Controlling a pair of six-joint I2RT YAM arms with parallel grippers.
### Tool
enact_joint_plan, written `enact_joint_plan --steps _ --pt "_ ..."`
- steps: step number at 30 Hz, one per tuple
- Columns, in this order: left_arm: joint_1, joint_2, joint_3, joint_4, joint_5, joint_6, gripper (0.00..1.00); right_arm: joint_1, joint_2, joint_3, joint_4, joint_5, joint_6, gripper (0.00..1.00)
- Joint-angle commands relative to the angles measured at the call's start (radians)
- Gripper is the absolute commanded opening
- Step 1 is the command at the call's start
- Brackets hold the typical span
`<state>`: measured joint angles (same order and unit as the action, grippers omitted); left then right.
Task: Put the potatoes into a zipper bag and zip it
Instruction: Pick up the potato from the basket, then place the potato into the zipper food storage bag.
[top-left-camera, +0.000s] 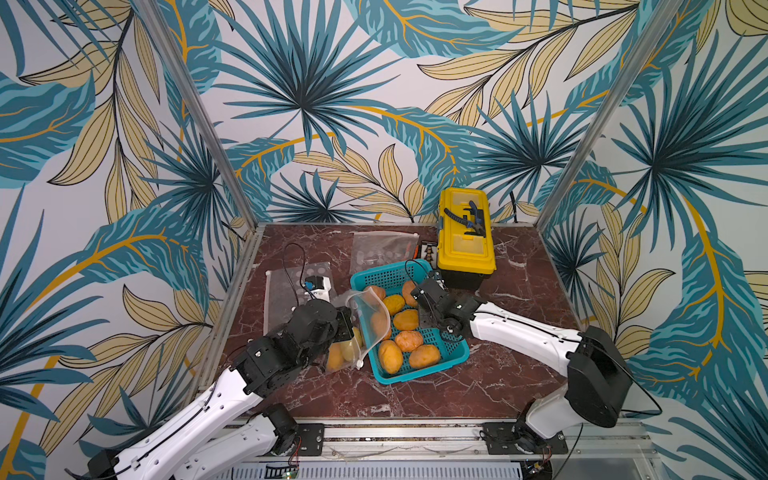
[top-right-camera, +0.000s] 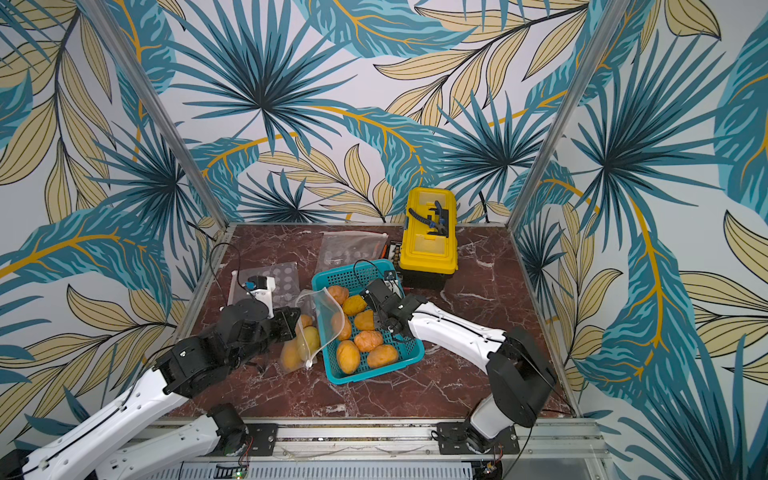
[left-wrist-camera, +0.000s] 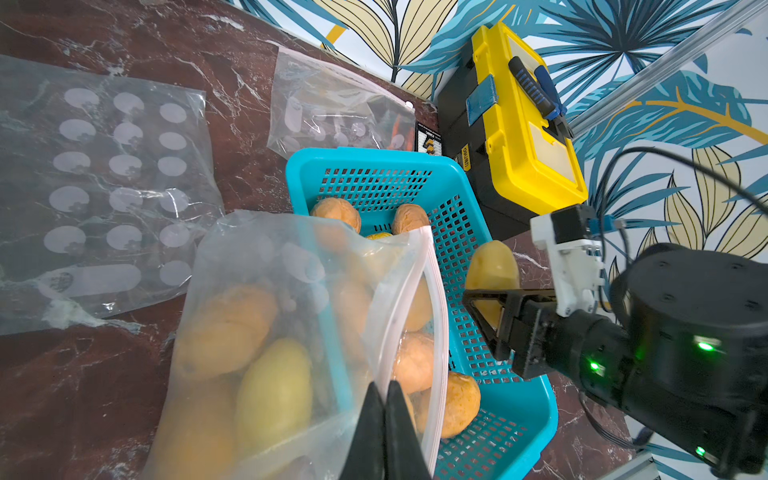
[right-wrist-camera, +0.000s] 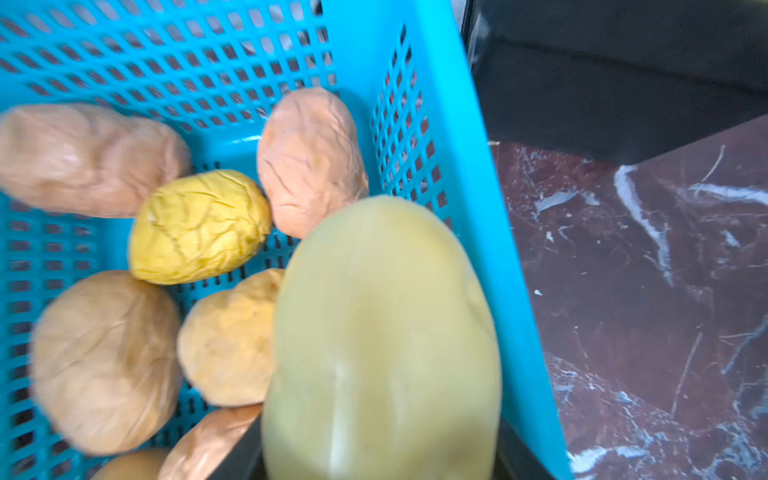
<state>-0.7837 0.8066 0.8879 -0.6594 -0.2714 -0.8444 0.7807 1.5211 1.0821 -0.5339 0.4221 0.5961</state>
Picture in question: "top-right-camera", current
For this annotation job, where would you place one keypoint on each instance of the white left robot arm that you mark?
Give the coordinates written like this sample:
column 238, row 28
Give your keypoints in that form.
column 181, row 372

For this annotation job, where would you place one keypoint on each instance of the teal plastic basket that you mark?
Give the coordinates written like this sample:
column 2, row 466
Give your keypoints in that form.
column 355, row 278

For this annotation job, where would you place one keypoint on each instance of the clear dotted bag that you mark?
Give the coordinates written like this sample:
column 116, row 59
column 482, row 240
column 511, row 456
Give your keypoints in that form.
column 344, row 248
column 287, row 286

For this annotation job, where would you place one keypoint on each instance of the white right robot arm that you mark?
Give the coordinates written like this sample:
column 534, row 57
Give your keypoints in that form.
column 519, row 372

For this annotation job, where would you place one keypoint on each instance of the aluminium corner post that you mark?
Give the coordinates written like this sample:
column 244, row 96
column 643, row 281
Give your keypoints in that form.
column 108, row 29
column 582, row 76

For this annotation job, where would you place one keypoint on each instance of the yellow potato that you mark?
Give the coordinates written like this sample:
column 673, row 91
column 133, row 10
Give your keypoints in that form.
column 290, row 357
column 354, row 305

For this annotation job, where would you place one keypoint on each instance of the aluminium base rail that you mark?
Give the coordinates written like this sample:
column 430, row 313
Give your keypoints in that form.
column 406, row 448

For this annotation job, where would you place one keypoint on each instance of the aluminium corner post right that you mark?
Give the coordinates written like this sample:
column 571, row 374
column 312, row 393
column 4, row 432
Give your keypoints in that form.
column 582, row 76

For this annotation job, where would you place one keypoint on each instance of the aluminium corner post left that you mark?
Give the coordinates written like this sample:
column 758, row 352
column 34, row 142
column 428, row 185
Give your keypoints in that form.
column 108, row 29

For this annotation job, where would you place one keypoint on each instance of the greenish potato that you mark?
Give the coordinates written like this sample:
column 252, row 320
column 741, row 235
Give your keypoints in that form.
column 309, row 342

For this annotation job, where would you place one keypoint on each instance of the clear dotted bag left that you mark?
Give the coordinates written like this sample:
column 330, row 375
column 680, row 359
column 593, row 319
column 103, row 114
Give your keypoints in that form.
column 287, row 286

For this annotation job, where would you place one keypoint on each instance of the yellow potato top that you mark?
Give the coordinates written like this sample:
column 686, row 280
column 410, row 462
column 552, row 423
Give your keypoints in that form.
column 290, row 357

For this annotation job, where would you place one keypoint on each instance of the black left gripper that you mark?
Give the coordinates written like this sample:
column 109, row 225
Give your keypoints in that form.
column 282, row 316

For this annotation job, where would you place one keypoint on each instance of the potato orange middle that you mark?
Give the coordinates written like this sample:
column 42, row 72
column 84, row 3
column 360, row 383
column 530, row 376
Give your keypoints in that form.
column 367, row 341

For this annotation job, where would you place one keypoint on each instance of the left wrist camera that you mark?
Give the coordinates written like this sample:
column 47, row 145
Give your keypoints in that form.
column 261, row 288

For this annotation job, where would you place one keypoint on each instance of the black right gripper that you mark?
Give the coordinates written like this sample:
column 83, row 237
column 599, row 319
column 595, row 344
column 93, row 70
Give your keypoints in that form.
column 381, row 297

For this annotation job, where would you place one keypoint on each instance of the clear zipper bag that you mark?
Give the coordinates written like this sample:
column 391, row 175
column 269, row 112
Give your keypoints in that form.
column 321, row 321

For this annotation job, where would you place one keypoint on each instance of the yellow black toolbox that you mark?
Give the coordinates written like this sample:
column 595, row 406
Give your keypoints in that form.
column 428, row 261

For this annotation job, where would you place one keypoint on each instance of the clear dotted bag rear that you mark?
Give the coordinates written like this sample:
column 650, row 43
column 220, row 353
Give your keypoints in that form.
column 344, row 248

